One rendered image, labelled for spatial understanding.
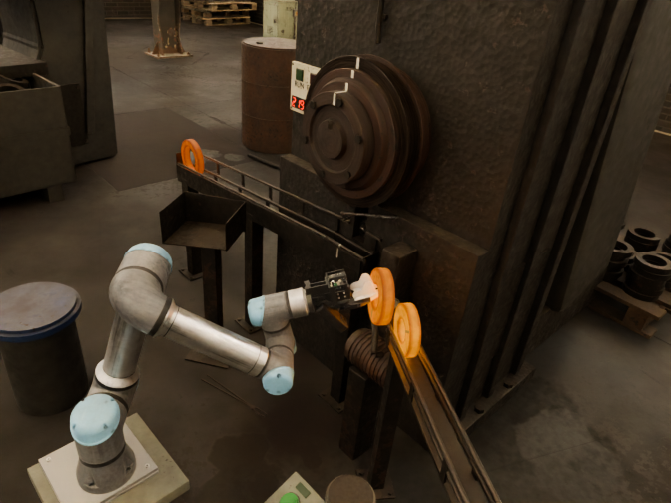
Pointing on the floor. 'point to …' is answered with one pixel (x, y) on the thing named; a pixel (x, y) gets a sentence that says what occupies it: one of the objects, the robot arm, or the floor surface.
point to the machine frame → (470, 172)
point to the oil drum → (267, 94)
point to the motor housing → (362, 392)
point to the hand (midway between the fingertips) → (381, 290)
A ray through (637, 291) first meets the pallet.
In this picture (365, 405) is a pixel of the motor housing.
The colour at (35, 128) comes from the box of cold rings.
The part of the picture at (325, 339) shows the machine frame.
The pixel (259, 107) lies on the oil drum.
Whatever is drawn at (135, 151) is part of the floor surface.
